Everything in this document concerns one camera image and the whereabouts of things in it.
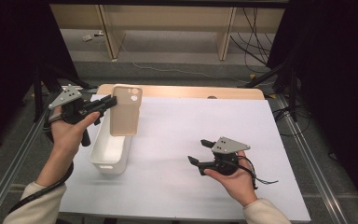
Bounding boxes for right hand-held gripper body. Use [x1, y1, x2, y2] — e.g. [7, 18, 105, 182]
[200, 136, 251, 176]

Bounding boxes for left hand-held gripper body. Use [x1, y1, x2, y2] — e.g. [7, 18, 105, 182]
[48, 85, 91, 147]

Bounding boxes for beige phone case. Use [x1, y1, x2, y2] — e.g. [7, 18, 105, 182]
[109, 83, 144, 137]

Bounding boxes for white plastic storage box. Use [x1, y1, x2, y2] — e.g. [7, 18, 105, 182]
[89, 106, 134, 175]

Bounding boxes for person's right hand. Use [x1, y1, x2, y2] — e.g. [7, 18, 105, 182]
[203, 150, 259, 208]

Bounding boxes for person's left hand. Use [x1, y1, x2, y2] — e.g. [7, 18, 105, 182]
[49, 106, 101, 157]

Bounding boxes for black metal stand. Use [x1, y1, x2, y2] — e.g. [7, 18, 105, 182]
[21, 63, 99, 123]
[239, 60, 299, 122]

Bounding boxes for white board sheet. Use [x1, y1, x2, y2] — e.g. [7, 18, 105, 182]
[58, 93, 311, 222]

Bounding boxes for dark curtain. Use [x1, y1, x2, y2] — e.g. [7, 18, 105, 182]
[0, 0, 78, 153]
[267, 0, 358, 218]

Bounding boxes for beige wooden shelf unit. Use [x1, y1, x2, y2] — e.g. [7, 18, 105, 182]
[49, 4, 285, 62]

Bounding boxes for white floor cable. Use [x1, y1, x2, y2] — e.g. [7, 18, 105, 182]
[117, 34, 274, 87]

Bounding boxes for right hand-held gripper cable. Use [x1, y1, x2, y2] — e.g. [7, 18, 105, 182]
[237, 155, 279, 190]

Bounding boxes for hand-held gripper cable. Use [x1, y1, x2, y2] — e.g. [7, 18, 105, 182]
[7, 118, 75, 216]
[237, 155, 279, 190]

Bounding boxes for black floor cables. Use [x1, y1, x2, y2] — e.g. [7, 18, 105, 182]
[273, 105, 313, 138]

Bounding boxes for left hand-held gripper cable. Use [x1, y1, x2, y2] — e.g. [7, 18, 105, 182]
[7, 118, 75, 216]

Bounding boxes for aluminium floor rail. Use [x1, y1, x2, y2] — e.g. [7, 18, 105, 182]
[0, 91, 60, 224]
[276, 92, 351, 224]

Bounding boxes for hanging black cables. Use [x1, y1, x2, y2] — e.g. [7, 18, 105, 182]
[229, 7, 274, 74]

